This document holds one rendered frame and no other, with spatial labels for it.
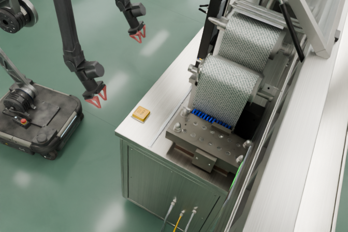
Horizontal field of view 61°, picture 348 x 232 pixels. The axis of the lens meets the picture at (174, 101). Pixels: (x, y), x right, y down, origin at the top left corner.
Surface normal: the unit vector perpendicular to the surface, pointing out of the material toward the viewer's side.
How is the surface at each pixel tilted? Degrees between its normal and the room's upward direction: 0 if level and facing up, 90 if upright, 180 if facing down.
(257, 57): 92
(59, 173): 0
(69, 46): 73
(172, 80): 0
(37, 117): 0
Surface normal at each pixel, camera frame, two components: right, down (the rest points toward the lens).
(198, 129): 0.11, -0.64
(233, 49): -0.48, 0.66
